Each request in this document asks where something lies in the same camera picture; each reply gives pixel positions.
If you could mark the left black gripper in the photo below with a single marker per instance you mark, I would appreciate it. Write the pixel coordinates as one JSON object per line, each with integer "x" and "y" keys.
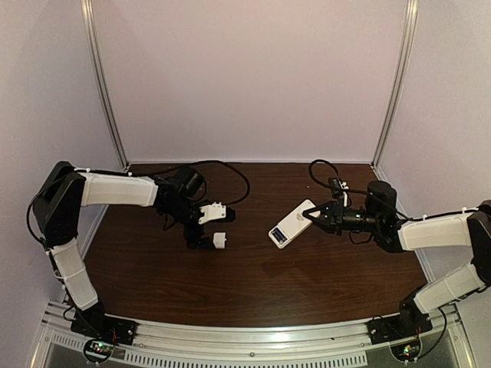
{"x": 197, "y": 244}

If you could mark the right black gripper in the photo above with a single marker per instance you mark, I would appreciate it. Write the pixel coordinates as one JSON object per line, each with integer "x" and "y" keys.
{"x": 334, "y": 220}

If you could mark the white battery cover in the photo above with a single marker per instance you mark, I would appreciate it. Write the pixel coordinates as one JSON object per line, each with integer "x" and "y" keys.
{"x": 219, "y": 240}

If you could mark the white remote control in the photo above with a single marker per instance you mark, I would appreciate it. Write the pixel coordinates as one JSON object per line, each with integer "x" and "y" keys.
{"x": 293, "y": 224}

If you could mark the purple AAA battery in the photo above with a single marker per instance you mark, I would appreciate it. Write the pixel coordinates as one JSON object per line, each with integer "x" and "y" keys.
{"x": 279, "y": 236}

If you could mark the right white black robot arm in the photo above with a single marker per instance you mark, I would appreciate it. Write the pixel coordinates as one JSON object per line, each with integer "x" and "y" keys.
{"x": 396, "y": 234}

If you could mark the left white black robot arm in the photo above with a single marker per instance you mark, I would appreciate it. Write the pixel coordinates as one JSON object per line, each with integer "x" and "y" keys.
{"x": 57, "y": 205}

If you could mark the left round circuit board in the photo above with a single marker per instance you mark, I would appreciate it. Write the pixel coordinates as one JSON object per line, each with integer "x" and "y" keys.
{"x": 98, "y": 351}

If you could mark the round circuit board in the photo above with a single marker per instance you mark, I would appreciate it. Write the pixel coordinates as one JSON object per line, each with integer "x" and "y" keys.
{"x": 406, "y": 352}
{"x": 98, "y": 351}

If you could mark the right round circuit board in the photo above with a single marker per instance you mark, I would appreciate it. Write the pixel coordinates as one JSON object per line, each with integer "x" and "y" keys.
{"x": 406, "y": 352}

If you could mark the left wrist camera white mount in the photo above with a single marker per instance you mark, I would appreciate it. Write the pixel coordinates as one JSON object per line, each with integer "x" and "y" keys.
{"x": 216, "y": 212}

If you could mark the curved aluminium front rail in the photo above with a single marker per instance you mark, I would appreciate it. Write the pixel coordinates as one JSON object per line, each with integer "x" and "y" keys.
{"x": 345, "y": 344}

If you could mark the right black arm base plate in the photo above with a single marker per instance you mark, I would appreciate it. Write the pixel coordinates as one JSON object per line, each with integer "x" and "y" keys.
{"x": 387, "y": 329}

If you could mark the right aluminium frame post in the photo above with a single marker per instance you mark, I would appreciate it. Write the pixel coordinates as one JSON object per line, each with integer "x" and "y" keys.
{"x": 403, "y": 60}

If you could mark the aluminium frame post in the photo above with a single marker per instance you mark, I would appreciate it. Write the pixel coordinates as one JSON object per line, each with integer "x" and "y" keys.
{"x": 87, "y": 7}
{"x": 403, "y": 60}

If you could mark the left aluminium frame post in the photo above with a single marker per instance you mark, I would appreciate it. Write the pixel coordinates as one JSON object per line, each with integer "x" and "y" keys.
{"x": 87, "y": 7}

